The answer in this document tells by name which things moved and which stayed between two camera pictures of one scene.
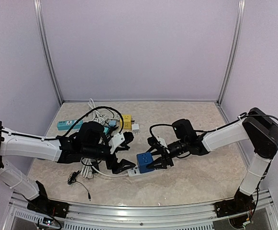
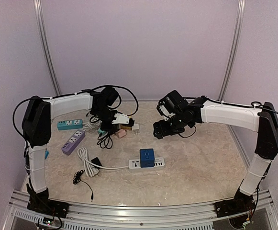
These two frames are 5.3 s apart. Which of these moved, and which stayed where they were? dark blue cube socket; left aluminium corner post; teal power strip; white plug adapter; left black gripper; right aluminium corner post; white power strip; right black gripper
Moved: left black gripper; dark blue cube socket; white power strip; right black gripper
Stayed: teal power strip; white plug adapter; right aluminium corner post; left aluminium corner post
